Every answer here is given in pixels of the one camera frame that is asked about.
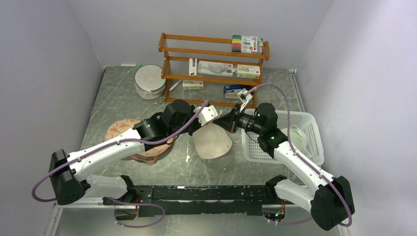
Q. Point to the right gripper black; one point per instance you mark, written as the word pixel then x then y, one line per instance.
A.
pixel 230 121

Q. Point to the beige mesh laundry bag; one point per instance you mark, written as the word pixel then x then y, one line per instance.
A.
pixel 211 141

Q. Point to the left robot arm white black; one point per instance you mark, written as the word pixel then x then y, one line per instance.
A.
pixel 72 175

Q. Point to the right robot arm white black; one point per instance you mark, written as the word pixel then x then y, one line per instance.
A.
pixel 327 198

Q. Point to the pink floral bra bag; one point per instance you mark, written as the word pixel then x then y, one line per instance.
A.
pixel 149 157

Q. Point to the white mesh laundry bag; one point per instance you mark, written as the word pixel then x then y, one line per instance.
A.
pixel 148 82

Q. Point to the beige stapler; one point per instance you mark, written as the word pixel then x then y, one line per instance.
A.
pixel 231 95

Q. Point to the blue stapler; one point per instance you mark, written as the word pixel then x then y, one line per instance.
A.
pixel 232 88

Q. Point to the white plastic basket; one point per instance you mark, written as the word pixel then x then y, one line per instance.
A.
pixel 305 121

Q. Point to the green white box lower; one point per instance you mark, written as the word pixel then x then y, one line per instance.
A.
pixel 192 85

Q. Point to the green white box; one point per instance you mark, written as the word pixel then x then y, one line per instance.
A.
pixel 192 85
pixel 248 71

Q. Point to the green white box upper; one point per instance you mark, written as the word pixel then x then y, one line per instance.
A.
pixel 248 71

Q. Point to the clear packaged item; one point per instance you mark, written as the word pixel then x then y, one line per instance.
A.
pixel 216 68

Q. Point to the white pink marker pen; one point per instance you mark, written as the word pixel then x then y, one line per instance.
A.
pixel 174 85

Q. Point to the orange wooden shelf rack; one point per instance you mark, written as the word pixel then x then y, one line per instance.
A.
pixel 177 50

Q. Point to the marker pen set pack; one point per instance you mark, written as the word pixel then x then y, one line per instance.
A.
pixel 247 44

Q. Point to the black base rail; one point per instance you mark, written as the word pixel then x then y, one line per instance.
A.
pixel 181 200

